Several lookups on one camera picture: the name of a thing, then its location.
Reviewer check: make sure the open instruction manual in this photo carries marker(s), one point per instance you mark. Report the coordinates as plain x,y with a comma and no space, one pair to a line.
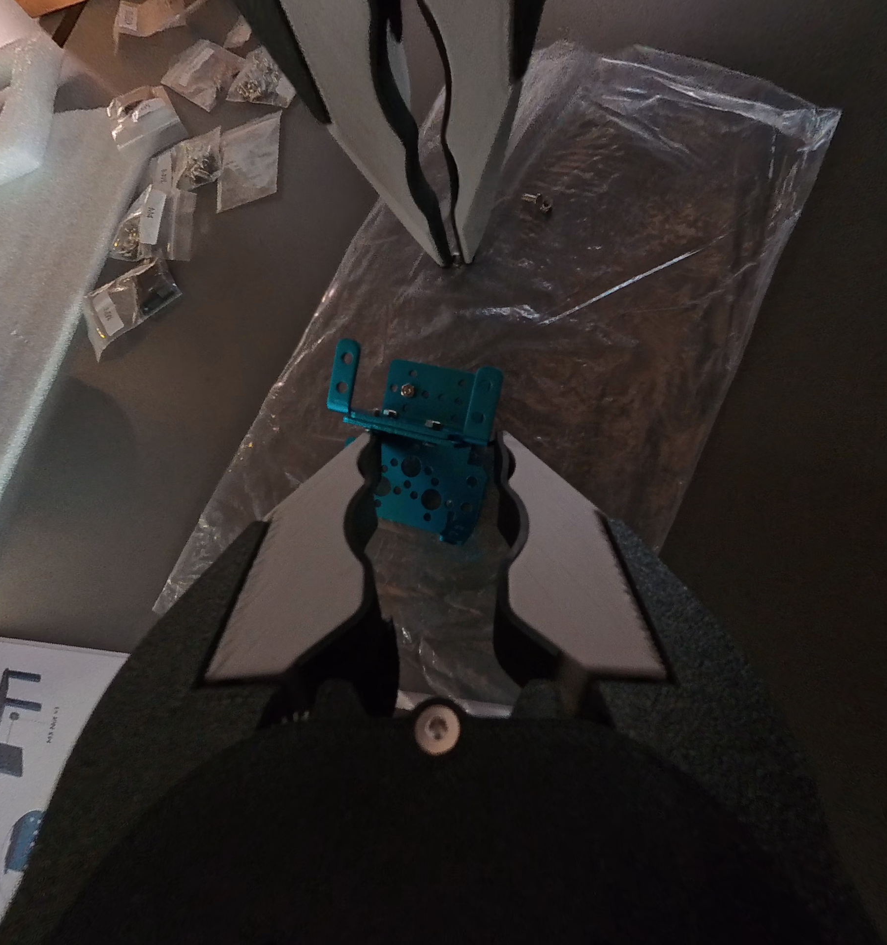
67,686

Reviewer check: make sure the white foam sheet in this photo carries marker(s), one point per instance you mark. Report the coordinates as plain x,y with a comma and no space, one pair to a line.
15,332

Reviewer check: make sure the blue metal bracket assembly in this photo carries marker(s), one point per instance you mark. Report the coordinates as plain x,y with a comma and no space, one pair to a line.
414,502

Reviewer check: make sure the small silver screw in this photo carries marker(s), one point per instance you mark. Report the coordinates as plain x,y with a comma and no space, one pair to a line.
538,203

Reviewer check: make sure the clear plastic bag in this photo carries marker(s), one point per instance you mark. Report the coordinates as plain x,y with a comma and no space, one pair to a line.
635,332

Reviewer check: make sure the white foam strip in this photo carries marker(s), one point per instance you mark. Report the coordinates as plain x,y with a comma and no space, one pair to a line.
8,125

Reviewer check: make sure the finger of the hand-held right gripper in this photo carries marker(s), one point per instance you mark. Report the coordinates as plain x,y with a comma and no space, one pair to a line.
347,74
487,111

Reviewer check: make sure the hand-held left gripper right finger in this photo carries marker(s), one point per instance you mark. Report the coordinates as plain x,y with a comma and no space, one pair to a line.
591,590

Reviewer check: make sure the pile of small screw bags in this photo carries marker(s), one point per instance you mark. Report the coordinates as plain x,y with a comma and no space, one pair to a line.
251,159

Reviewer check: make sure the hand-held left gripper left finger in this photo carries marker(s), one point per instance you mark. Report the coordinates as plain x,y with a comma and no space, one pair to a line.
288,590

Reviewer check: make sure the cardboard box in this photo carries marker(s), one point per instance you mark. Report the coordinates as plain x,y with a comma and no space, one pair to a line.
59,9

